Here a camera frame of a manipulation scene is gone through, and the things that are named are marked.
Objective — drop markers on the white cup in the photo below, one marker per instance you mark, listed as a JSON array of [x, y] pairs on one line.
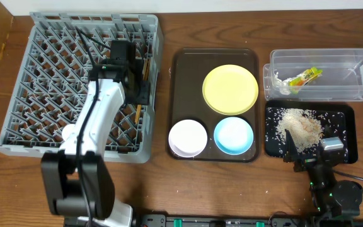
[[67, 131]]

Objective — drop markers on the clear plastic waste bin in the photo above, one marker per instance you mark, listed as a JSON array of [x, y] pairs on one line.
[[341, 79]]

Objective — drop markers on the wooden chopstick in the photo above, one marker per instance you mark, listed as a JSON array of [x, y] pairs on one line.
[[138, 113], [145, 71]]

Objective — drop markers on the black waste tray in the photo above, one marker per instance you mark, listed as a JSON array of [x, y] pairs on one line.
[[348, 126]]

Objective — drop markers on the light blue bowl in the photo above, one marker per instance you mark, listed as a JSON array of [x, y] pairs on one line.
[[233, 136]]

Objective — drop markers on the pink small bowl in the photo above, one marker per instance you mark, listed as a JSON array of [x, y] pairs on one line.
[[187, 138]]

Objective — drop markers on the grey dishwasher rack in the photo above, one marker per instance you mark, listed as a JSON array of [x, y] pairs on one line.
[[51, 85]]

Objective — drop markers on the black equipment rail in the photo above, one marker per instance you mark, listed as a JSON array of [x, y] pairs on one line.
[[275, 220]]

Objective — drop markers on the yellow round plate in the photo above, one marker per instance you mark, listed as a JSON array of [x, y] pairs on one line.
[[230, 89]]

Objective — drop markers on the pile of rice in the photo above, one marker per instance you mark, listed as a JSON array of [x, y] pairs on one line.
[[307, 128]]

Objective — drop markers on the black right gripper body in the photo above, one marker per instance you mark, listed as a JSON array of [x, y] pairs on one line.
[[305, 161]]

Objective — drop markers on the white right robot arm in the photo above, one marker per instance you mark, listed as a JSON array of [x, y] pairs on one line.
[[336, 199]]

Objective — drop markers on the green orange snack wrapper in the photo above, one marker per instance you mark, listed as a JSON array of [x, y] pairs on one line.
[[303, 79]]

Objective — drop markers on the dark brown serving tray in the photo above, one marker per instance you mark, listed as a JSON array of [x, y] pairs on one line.
[[190, 67]]

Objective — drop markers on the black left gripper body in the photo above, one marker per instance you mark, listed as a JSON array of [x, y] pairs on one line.
[[142, 89]]

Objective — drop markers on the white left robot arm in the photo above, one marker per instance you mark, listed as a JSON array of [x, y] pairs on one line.
[[76, 180]]

